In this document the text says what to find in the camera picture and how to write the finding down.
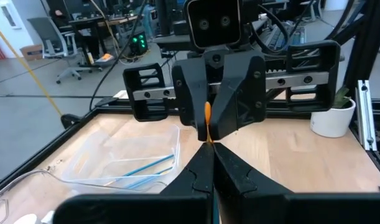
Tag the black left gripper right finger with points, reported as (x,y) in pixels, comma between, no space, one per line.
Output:
(255,205)

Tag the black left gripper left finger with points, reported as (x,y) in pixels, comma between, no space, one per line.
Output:
(177,205)

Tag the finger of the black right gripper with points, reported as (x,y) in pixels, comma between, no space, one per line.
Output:
(242,93)
(191,93)

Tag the fine-tipped blue paintbrush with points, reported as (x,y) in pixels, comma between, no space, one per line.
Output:
(152,164)

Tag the black keyboard with blue light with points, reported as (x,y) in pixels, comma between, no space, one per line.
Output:
(297,37)

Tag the white pot with plant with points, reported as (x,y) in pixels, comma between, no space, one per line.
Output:
(329,124)

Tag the black box with green lights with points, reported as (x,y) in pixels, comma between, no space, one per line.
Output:
(138,46)

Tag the frosted shallow plastic tray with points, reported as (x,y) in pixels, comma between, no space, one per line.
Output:
(93,155)

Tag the wooden desk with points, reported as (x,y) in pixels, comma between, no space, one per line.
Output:
(115,21)

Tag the clear plastic bin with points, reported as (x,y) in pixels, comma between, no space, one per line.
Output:
(21,199)

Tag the grey office chair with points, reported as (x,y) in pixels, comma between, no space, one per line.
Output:
(46,31)

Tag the cardboard box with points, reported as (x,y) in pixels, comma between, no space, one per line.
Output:
(32,53)

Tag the black metal table frame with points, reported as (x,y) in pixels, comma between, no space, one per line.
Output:
(370,37)

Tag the silver aluminium bracket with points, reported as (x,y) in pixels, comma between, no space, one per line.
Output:
(365,118)

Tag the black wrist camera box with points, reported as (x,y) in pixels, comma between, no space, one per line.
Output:
(213,25)

